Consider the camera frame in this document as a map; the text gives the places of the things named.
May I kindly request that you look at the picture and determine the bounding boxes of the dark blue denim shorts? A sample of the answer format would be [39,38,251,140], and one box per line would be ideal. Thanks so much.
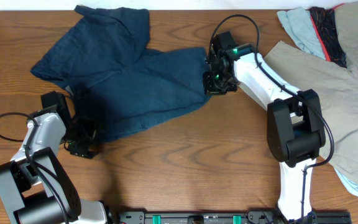
[31,6,209,142]

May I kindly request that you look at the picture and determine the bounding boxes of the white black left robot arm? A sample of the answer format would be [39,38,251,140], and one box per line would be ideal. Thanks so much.
[0,91,114,224]

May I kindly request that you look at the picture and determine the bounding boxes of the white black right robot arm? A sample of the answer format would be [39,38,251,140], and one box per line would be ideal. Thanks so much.
[203,31,325,223]

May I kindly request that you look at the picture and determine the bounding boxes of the black red patterned garment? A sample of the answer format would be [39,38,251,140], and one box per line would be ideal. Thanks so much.
[309,7,347,68]

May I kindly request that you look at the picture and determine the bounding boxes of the khaki grey shorts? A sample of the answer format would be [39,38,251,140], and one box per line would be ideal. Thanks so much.
[264,1,358,196]

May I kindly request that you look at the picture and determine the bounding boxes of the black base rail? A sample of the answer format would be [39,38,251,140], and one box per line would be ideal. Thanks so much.
[107,210,352,224]

